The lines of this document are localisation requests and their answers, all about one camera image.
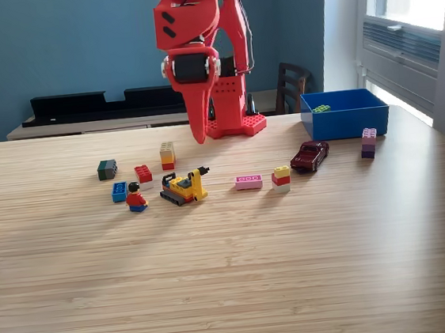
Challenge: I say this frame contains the toy figure red shirt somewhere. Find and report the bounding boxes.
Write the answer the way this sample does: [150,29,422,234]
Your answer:
[123,180,150,214]

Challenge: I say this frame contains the dark green grey brick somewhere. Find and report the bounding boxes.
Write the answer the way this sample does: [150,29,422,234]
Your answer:
[95,158,120,182]

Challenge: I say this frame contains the yellow red white brick stack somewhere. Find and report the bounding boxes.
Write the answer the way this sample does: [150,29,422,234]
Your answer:
[269,165,293,195]

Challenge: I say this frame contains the dark wooden chair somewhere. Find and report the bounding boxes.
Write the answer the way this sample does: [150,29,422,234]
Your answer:
[270,59,316,116]

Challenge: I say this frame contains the pink purple brick stack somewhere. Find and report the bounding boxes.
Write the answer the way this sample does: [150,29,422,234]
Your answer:
[358,127,380,160]

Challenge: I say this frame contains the black cone plug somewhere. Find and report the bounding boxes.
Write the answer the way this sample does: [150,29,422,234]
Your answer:
[245,92,261,116]

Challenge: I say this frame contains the dark red toy car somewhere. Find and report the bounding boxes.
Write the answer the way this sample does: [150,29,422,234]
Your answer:
[288,138,332,175]

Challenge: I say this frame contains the blue plastic bin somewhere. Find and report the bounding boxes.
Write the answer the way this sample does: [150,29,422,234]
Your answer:
[298,85,393,145]

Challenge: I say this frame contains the yellow toy digger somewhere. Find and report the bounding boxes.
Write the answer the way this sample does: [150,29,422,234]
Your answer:
[157,165,215,210]

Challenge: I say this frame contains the blue brick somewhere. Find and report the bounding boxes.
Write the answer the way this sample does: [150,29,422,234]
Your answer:
[110,180,131,204]

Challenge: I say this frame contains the pink flat brick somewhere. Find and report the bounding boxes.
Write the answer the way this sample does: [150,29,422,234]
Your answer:
[234,173,264,192]

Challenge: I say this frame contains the grey window vent unit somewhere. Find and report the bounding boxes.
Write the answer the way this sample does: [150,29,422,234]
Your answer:
[353,8,445,120]

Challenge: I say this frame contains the tan yellow red brick stack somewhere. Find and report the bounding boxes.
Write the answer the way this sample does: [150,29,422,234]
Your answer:
[158,141,177,172]

